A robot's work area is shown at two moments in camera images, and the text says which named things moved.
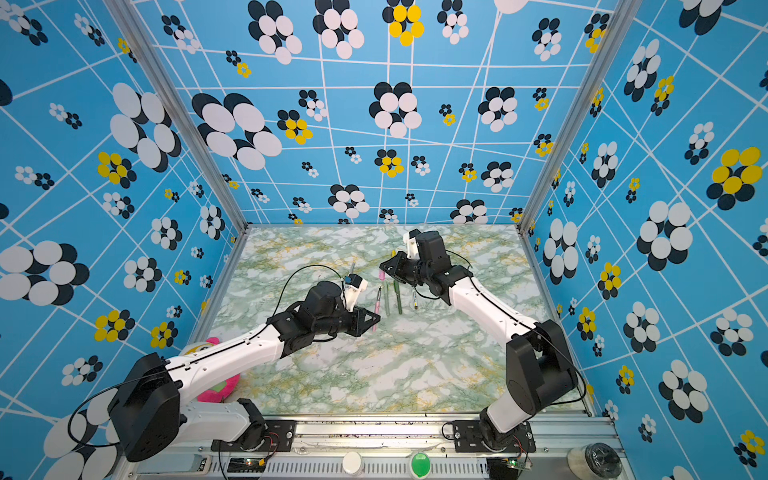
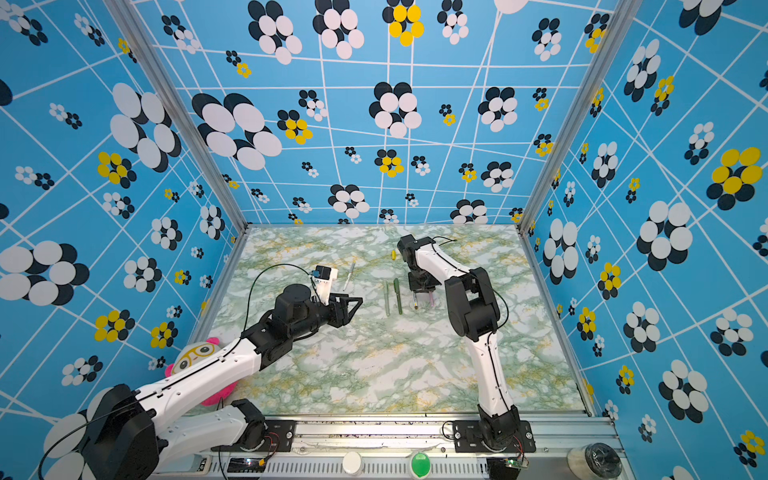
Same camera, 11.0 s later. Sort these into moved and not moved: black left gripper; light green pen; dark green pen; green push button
Moved: black left gripper
Not moved: green push button; light green pen; dark green pen
